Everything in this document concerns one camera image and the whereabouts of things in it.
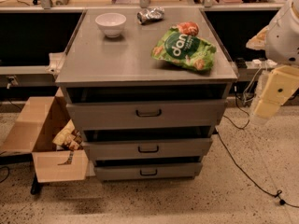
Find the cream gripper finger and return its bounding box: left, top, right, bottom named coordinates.
left=253, top=100, right=280, bottom=119

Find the grey top drawer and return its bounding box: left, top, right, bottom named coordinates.
left=66, top=100, right=226, bottom=131

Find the grey drawer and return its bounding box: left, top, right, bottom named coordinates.
left=94, top=162, right=202, bottom=181
left=83, top=138, right=212, bottom=161
left=66, top=100, right=226, bottom=131

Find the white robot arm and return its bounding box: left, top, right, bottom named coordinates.
left=250, top=0, right=299, bottom=123

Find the grey drawer cabinet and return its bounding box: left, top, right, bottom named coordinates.
left=56, top=7, right=236, bottom=168

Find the grey middle drawer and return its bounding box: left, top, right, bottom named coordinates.
left=83, top=138, right=212, bottom=161

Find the grey bottom drawer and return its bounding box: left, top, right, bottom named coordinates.
left=94, top=162, right=202, bottom=181

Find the open cardboard box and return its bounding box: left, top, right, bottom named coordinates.
left=1, top=90, right=89, bottom=183

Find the white power strip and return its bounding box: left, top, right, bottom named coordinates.
left=251, top=59, right=278, bottom=68

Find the green chip bag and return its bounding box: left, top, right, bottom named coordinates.
left=151, top=28, right=217, bottom=71

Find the crumpled silver foil bag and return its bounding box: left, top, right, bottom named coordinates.
left=137, top=7, right=164, bottom=25

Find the white bowl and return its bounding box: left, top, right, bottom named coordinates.
left=95, top=13, right=127, bottom=38

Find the snack packet in box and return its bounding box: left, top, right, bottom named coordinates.
left=53, top=120, right=83, bottom=151

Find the black floor cable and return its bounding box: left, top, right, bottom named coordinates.
left=214, top=93, right=299, bottom=209

